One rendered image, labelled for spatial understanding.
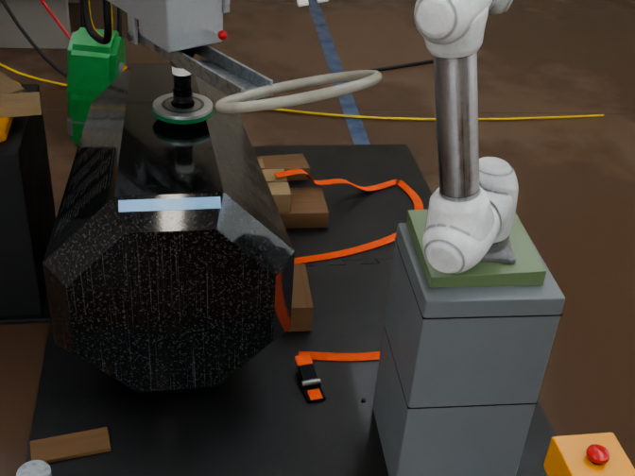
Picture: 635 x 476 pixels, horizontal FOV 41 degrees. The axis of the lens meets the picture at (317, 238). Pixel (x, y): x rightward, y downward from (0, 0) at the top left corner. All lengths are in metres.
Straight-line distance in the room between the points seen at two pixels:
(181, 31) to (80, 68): 1.79
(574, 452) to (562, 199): 3.10
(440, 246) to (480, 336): 0.40
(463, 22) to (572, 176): 3.03
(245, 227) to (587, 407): 1.46
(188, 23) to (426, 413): 1.46
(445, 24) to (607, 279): 2.36
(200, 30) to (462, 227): 1.23
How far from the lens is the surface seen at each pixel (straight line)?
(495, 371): 2.55
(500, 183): 2.30
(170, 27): 2.86
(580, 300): 3.87
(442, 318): 2.36
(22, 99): 3.32
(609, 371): 3.54
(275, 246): 2.78
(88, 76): 4.62
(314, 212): 3.97
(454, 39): 1.92
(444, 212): 2.14
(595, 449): 1.59
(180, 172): 2.79
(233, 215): 2.69
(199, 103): 3.12
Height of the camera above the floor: 2.18
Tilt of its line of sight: 33 degrees down
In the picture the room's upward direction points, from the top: 4 degrees clockwise
